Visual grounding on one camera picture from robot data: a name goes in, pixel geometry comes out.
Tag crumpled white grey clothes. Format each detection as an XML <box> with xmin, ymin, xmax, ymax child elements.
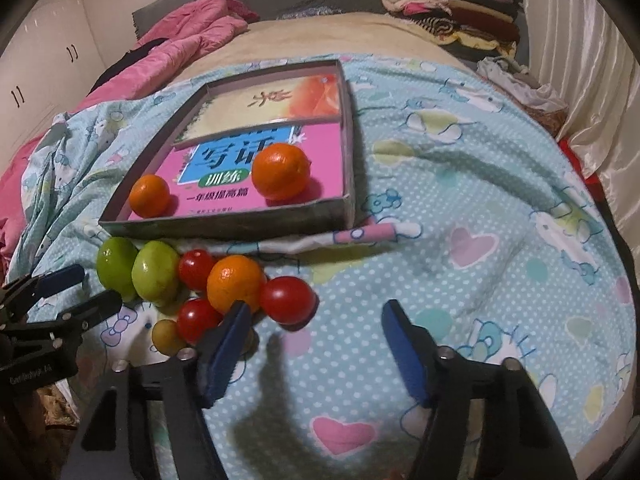
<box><xmin>477</xmin><ymin>55</ymin><xmax>568</xmax><ymax>111</ymax></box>

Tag light blue cartoon printed blanket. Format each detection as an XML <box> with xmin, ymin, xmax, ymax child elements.
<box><xmin>0</xmin><ymin>52</ymin><xmax>636</xmax><ymax>480</ymax></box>

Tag black cloth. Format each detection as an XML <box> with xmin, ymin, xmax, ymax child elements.
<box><xmin>87</xmin><ymin>37</ymin><xmax>168</xmax><ymax>96</ymax></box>

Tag red cloth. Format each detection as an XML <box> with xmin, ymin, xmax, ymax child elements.
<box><xmin>557</xmin><ymin>135</ymin><xmax>611</xmax><ymax>211</ymax></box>

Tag pink book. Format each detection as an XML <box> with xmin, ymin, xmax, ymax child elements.
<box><xmin>127</xmin><ymin>122</ymin><xmax>346</xmax><ymax>221</ymax></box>

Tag stack of folded clothes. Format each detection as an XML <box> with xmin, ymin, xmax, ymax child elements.
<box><xmin>380</xmin><ymin>0</ymin><xmax>526</xmax><ymax>58</ymax></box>

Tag patterned grey pillow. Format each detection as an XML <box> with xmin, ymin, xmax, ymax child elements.
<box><xmin>272</xmin><ymin>6</ymin><xmax>341</xmax><ymax>21</ymax></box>

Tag green mango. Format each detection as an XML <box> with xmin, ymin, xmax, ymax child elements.
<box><xmin>131</xmin><ymin>241</ymin><xmax>181</xmax><ymax>307</ymax></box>

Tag red cherry tomato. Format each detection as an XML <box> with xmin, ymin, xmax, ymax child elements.
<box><xmin>258</xmin><ymin>276</ymin><xmax>317</xmax><ymax>325</ymax></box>
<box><xmin>176</xmin><ymin>298</ymin><xmax>224</xmax><ymax>343</ymax></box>
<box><xmin>178</xmin><ymin>249</ymin><xmax>217</xmax><ymax>292</ymax></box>

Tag yellow orange book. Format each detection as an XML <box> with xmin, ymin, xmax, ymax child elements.
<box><xmin>175</xmin><ymin>74</ymin><xmax>346</xmax><ymax>143</ymax></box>

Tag pink quilt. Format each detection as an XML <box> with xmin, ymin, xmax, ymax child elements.
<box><xmin>0</xmin><ymin>0</ymin><xmax>261</xmax><ymax>281</ymax></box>

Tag small brown longan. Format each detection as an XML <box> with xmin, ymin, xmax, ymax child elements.
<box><xmin>151</xmin><ymin>319</ymin><xmax>188</xmax><ymax>354</ymax></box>

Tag small orange mandarin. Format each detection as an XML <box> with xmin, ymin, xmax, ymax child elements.
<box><xmin>129</xmin><ymin>175</ymin><xmax>172</xmax><ymax>219</ymax></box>

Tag grey cardboard box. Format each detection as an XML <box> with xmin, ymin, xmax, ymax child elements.
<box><xmin>98</xmin><ymin>59</ymin><xmax>357</xmax><ymax>241</ymax></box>

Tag white wardrobe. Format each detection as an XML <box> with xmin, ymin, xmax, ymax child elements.
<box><xmin>0</xmin><ymin>0</ymin><xmax>156</xmax><ymax>161</ymax></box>

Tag large orange mandarin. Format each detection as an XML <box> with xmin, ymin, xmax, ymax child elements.
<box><xmin>251</xmin><ymin>143</ymin><xmax>311</xmax><ymax>201</ymax></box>

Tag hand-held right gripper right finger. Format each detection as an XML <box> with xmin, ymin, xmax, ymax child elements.
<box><xmin>381</xmin><ymin>299</ymin><xmax>571</xmax><ymax>480</ymax></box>

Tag beige blanket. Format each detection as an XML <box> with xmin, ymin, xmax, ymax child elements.
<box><xmin>165</xmin><ymin>10</ymin><xmax>481</xmax><ymax>96</ymax></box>

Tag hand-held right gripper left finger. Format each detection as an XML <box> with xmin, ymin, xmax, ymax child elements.
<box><xmin>65</xmin><ymin>300</ymin><xmax>253</xmax><ymax>480</ymax></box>

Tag white satin curtain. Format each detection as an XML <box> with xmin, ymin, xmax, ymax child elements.
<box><xmin>522</xmin><ymin>0</ymin><xmax>640</xmax><ymax>281</ymax></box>

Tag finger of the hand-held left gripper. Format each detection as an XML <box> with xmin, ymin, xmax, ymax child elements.
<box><xmin>0</xmin><ymin>264</ymin><xmax>86</xmax><ymax>321</ymax></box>
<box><xmin>0</xmin><ymin>290</ymin><xmax>123</xmax><ymax>346</ymax></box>

